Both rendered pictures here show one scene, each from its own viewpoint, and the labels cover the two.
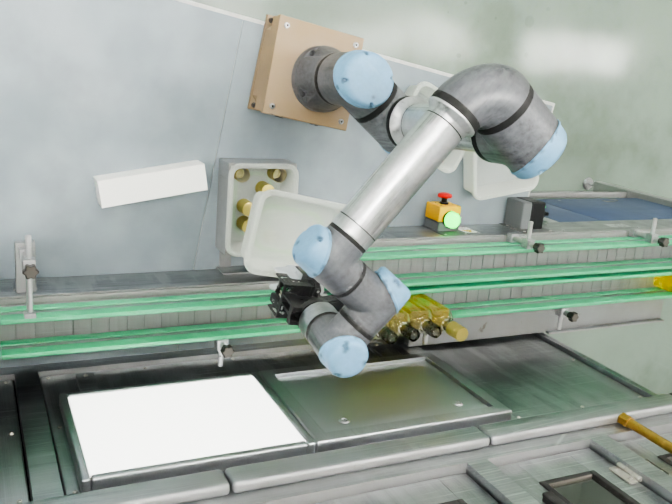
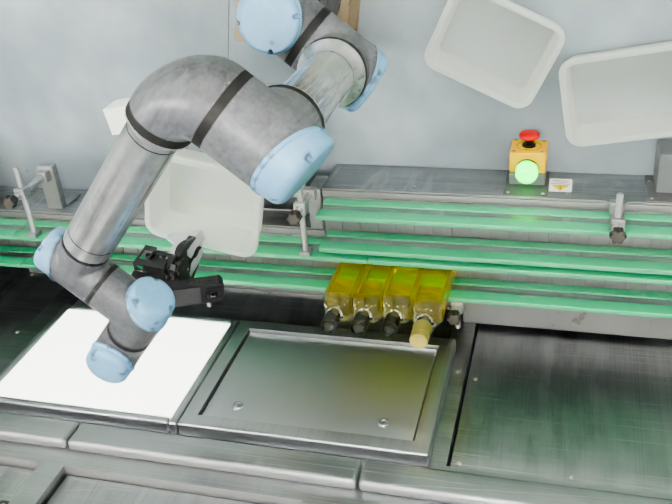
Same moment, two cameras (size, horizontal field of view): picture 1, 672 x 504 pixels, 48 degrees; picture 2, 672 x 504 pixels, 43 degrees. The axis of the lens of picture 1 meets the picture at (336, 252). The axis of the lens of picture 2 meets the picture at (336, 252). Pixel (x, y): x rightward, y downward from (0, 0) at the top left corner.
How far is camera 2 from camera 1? 1.29 m
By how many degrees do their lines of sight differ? 43
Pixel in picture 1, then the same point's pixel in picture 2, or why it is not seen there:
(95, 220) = not seen: hidden behind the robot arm
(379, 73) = (277, 12)
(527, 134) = (225, 156)
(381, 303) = (123, 320)
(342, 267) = (67, 278)
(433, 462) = (269, 485)
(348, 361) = (101, 369)
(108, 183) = (112, 111)
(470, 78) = (147, 83)
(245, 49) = not seen: outside the picture
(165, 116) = (168, 39)
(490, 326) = (593, 318)
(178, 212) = not seen: hidden behind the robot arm
